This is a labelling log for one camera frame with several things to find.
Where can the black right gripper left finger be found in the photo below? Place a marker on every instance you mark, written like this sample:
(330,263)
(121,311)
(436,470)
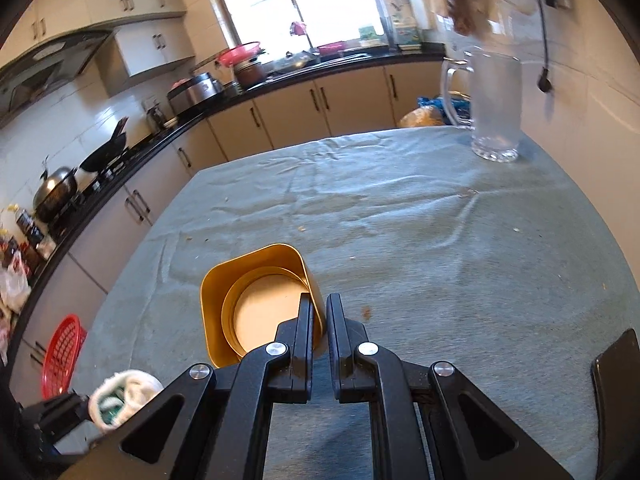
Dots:
(292,381)

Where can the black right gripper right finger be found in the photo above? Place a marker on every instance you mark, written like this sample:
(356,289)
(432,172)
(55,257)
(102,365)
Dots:
(350,381)

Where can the yellow metal tin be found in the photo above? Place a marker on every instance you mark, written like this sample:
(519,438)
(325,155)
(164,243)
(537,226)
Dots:
(244,300)

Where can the white cloth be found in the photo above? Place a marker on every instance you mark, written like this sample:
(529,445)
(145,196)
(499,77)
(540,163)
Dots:
(120,397)

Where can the red plastic trash basket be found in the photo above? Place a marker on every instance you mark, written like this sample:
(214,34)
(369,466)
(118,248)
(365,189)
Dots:
(61,356)

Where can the beige lower kitchen cabinets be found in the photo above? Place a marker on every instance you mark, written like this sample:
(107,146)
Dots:
(99,230)

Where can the white plastic bag on counter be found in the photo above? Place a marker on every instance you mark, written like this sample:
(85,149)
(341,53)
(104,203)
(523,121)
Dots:
(14,286)

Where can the grey table cloth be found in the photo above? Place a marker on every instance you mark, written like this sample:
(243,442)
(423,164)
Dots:
(505,270)

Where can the dark soy sauce bottle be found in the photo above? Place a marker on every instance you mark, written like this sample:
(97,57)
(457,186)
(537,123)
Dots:
(28,226)

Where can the lidded metal wok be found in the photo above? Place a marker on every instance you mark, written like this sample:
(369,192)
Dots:
(55,191)

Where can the black flat tray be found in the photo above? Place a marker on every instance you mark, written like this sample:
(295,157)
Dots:
(615,378)

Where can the black frying pan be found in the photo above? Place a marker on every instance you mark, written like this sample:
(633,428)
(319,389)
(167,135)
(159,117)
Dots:
(99,159)

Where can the silver rice cooker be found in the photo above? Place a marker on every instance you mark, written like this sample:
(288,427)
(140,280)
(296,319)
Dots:
(194,92)

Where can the red plastic colander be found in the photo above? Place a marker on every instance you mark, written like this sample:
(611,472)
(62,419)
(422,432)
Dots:
(236,55)

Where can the glass beer mug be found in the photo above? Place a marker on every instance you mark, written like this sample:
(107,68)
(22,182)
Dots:
(495,92)

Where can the black range hood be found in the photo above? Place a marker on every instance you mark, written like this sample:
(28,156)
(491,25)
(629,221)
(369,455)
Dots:
(45,69)

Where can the black power cable plug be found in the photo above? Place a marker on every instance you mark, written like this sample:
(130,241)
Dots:
(544,83)

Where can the upper wall cabinets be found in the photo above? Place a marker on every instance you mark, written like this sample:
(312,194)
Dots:
(45,19)

